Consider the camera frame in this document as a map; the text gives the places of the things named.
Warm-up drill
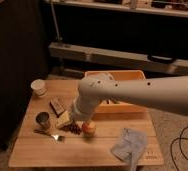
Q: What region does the wooden table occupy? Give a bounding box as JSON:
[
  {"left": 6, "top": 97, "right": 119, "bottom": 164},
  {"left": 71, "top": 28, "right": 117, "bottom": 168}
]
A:
[{"left": 9, "top": 80, "right": 164, "bottom": 169}]

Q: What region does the white paper cup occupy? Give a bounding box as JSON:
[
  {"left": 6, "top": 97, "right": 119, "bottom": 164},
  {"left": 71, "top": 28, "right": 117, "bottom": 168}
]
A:
[{"left": 30, "top": 79, "right": 46, "bottom": 97}]

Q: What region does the brown chocolate bar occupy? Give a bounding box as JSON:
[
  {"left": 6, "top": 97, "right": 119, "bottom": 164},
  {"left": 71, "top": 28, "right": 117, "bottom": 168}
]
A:
[{"left": 49, "top": 98, "right": 65, "bottom": 117}]

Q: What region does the black floor cable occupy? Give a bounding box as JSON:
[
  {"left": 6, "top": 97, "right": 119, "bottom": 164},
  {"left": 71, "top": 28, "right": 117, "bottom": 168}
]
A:
[{"left": 170, "top": 111, "right": 188, "bottom": 171}]

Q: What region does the black handle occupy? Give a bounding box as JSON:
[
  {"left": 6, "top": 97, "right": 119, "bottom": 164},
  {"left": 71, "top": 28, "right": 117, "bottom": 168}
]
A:
[{"left": 147, "top": 54, "right": 176, "bottom": 64}]

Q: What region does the orange apple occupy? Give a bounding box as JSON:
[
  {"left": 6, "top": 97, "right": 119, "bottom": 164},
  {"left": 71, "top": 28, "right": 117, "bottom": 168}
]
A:
[{"left": 82, "top": 121, "right": 96, "bottom": 137}]

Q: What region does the metal fork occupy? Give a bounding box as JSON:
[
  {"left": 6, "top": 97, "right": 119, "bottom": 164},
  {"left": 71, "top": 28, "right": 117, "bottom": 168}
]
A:
[{"left": 34, "top": 129, "right": 65, "bottom": 141}]

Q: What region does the yellow plastic bin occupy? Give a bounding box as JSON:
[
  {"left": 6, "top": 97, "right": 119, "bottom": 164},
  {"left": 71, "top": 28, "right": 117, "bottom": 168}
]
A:
[{"left": 84, "top": 69, "right": 149, "bottom": 115}]

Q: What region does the grey cloth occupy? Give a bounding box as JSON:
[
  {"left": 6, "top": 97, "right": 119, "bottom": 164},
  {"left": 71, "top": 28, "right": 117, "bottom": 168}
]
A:
[{"left": 110, "top": 128, "right": 147, "bottom": 171}]

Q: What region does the grey metal shelf beam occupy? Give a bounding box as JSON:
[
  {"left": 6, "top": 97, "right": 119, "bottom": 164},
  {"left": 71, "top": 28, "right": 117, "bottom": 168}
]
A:
[{"left": 49, "top": 42, "right": 188, "bottom": 75}]

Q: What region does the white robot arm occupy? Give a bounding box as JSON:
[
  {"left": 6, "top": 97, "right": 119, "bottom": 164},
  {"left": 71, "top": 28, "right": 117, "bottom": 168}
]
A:
[{"left": 56, "top": 73, "right": 188, "bottom": 129}]

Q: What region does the metal cup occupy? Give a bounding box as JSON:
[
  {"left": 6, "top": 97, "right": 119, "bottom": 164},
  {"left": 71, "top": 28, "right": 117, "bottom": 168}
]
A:
[{"left": 36, "top": 112, "right": 51, "bottom": 130}]

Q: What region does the dark grape bunch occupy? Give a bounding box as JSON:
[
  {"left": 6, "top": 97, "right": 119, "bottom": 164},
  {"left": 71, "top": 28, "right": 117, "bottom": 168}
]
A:
[{"left": 61, "top": 122, "right": 82, "bottom": 135}]

